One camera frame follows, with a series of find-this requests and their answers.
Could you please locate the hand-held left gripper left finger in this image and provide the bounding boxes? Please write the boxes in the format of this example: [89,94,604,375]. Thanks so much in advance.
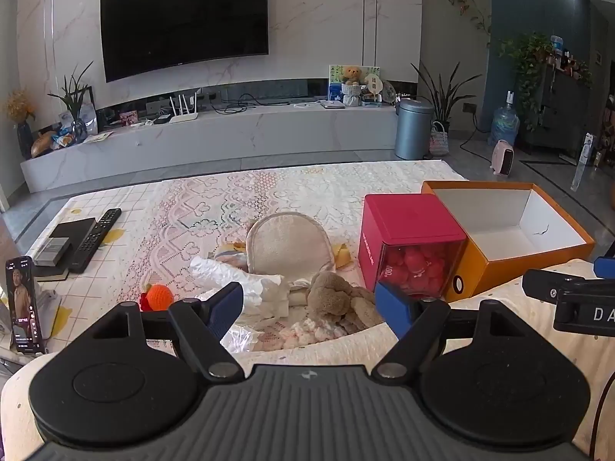
[89,282,244,381]

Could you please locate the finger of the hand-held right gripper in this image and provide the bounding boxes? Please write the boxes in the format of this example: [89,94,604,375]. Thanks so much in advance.
[522,269,599,304]
[594,240,615,280]

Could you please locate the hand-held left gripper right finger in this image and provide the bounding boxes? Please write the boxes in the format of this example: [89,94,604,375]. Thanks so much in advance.
[374,282,527,380]

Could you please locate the clear plastic bag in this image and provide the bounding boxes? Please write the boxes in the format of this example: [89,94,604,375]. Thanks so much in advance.
[218,321,263,354]

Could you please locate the orange cardboard box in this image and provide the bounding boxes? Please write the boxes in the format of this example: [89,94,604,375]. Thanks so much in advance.
[421,181,597,303]

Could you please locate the brown plush toy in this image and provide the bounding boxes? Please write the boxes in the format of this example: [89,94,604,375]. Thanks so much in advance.
[306,271,385,334]

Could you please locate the orange crochet ball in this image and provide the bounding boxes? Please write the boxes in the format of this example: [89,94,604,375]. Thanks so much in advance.
[145,284,174,311]

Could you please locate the pink white fluffy cloth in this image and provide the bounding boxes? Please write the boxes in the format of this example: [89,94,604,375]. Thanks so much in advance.
[252,318,347,352]

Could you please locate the beige round bath mitt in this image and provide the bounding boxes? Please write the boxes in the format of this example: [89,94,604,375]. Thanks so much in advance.
[246,211,336,280]

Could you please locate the red square box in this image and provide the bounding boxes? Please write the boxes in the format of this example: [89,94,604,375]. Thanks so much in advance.
[358,193,468,299]

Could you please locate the lace patterned blanket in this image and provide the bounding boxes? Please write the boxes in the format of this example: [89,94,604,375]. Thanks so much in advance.
[0,159,615,461]

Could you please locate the pink space heater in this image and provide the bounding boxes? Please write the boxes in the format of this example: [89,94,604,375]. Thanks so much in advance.
[489,139,514,176]

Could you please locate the black remote control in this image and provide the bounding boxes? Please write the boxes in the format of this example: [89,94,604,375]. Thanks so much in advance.
[67,208,123,274]

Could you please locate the blue water jug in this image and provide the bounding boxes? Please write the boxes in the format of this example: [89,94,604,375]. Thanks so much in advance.
[489,91,521,148]

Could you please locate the dark grey cabinet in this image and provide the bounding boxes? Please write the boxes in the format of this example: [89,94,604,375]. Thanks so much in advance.
[523,64,595,160]

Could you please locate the black flat box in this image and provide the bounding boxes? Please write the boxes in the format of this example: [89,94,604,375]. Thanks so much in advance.
[33,217,97,280]

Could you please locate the white marble TV cabinet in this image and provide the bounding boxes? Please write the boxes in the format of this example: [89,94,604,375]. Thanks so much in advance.
[20,104,402,194]

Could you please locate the woven pink basket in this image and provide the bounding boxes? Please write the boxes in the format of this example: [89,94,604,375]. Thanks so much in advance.
[429,121,450,156]

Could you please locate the small grey box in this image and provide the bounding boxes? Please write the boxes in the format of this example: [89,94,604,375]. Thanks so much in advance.
[34,237,72,266]

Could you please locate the blue grey trash can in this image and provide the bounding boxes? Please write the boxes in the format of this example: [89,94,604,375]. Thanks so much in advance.
[394,98,435,161]

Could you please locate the white router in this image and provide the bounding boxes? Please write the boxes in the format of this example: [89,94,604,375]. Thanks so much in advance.
[168,92,201,124]

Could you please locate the smartphone on stand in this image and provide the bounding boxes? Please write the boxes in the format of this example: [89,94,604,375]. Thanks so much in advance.
[5,255,49,357]

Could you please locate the long leaf potted plant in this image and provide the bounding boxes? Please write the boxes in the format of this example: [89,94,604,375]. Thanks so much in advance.
[411,60,482,135]

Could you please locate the trailing green plant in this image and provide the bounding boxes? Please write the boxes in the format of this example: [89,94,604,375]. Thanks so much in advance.
[497,33,559,131]

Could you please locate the round paper fan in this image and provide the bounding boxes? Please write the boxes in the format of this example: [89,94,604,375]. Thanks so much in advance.
[362,71,386,98]

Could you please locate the teddy bear bouquet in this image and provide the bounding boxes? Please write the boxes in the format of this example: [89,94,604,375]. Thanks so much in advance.
[339,66,364,107]

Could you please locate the snack bags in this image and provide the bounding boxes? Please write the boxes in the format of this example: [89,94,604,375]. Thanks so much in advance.
[50,109,90,151]

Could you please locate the green picture card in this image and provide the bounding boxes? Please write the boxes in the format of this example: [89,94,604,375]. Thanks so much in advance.
[329,64,381,103]

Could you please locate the small green potted plant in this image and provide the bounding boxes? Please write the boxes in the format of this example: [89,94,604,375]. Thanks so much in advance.
[47,61,95,122]

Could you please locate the vase with yellow flowers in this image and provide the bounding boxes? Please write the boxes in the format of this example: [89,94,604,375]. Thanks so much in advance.
[2,88,37,158]

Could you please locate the black television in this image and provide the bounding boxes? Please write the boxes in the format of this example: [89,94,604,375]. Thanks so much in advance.
[99,0,269,84]

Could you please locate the black floor cable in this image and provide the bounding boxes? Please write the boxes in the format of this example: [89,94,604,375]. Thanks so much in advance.
[459,112,495,153]

